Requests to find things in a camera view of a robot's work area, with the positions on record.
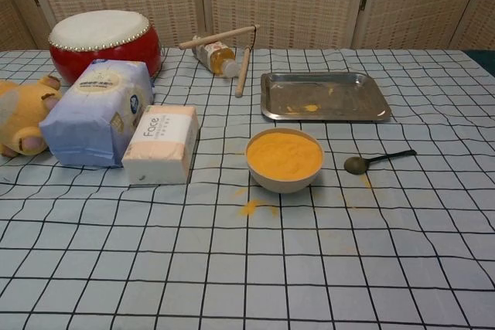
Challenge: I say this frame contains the plastic bottle with yellow liquid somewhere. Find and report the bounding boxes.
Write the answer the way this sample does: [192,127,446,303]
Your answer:
[192,40,239,79]

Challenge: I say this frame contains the yellow plush bear toy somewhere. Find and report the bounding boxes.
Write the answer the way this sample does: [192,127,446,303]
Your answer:
[0,74,63,158]

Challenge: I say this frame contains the wooden drumstick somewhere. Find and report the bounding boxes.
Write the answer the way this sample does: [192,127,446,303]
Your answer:
[179,25,260,50]
[234,46,252,98]

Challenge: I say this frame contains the black spoon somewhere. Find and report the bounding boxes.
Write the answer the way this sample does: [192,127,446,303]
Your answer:
[343,149,418,175]

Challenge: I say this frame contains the beige bowl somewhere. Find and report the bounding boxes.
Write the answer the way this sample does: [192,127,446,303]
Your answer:
[245,128,324,194]

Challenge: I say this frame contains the red drum with white skin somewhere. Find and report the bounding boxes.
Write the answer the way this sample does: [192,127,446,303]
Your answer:
[48,10,162,86]

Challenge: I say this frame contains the pink white Face tissue pack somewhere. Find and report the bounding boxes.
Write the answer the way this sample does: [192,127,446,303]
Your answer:
[121,104,200,185]

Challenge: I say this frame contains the light blue checked tablecloth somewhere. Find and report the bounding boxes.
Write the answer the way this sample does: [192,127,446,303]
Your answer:
[0,48,495,330]

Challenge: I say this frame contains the rectangular metal tray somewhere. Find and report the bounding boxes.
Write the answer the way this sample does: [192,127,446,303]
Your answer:
[260,72,392,124]

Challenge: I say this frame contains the blue tissue pack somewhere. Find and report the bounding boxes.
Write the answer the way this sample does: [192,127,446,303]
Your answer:
[39,58,155,169]

